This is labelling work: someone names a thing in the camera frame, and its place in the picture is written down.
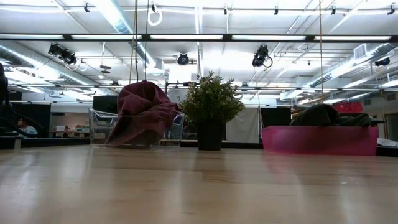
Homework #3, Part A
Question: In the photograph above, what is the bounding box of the green potted artificial plant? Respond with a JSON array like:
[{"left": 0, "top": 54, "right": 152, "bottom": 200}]
[{"left": 179, "top": 70, "right": 246, "bottom": 152}]

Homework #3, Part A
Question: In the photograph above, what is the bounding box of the white sheet panel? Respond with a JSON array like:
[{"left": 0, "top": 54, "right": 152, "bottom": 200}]
[{"left": 225, "top": 106, "right": 261, "bottom": 144}]

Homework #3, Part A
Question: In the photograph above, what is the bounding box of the round black ceiling light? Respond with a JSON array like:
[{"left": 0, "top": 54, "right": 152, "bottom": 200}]
[{"left": 177, "top": 53, "right": 190, "bottom": 67}]

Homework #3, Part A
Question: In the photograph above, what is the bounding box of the black panel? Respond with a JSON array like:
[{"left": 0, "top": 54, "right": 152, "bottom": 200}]
[{"left": 260, "top": 106, "right": 292, "bottom": 129}]

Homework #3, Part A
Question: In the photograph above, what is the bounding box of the clear plastic bin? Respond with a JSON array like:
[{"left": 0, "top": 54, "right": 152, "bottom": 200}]
[{"left": 88, "top": 107, "right": 186, "bottom": 149}]

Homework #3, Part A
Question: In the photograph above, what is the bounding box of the red translucent plastic bin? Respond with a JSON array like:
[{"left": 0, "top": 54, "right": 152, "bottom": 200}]
[{"left": 261, "top": 125, "right": 379, "bottom": 156}]

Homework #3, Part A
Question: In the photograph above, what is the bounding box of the black studio light cluster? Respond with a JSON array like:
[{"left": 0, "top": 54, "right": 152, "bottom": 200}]
[{"left": 47, "top": 42, "right": 78, "bottom": 66}]

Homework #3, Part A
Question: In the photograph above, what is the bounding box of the red crate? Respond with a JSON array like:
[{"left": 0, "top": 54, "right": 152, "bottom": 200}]
[{"left": 332, "top": 102, "right": 364, "bottom": 114}]

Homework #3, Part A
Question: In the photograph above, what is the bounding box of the person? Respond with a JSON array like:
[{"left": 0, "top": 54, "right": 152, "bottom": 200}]
[{"left": 16, "top": 117, "right": 40, "bottom": 138}]

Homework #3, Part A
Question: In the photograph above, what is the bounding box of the white paper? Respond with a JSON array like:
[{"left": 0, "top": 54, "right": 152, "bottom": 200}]
[{"left": 376, "top": 137, "right": 398, "bottom": 148}]

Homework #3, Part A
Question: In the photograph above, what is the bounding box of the black overhead frame bar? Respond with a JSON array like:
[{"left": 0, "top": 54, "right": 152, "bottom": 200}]
[{"left": 0, "top": 32, "right": 398, "bottom": 44}]

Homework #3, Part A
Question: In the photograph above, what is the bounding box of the black ceiling light with cable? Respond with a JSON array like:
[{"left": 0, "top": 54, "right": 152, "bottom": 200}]
[{"left": 252, "top": 44, "right": 274, "bottom": 68}]

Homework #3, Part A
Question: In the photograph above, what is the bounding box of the yellow hanging cord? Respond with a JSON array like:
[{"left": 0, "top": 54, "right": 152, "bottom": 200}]
[
  {"left": 126, "top": 0, "right": 139, "bottom": 85},
  {"left": 318, "top": 0, "right": 325, "bottom": 104}
]

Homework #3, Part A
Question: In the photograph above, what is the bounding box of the black wall monitor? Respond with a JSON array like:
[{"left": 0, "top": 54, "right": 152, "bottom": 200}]
[{"left": 91, "top": 95, "right": 121, "bottom": 115}]

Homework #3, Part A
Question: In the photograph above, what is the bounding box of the white cable ring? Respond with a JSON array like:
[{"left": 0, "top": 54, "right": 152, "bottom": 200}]
[{"left": 147, "top": 4, "right": 164, "bottom": 27}]

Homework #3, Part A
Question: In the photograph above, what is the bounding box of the white ceiling duct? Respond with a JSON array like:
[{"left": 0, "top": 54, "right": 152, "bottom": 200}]
[{"left": 93, "top": 0, "right": 166, "bottom": 71}]

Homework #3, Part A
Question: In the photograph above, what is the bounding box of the thin black horizontal rail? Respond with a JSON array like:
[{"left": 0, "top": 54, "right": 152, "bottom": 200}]
[{"left": 9, "top": 81, "right": 398, "bottom": 93}]

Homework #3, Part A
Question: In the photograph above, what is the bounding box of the silver air duct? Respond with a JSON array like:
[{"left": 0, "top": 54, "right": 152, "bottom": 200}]
[
  {"left": 0, "top": 44, "right": 91, "bottom": 87},
  {"left": 307, "top": 42, "right": 398, "bottom": 88}
]

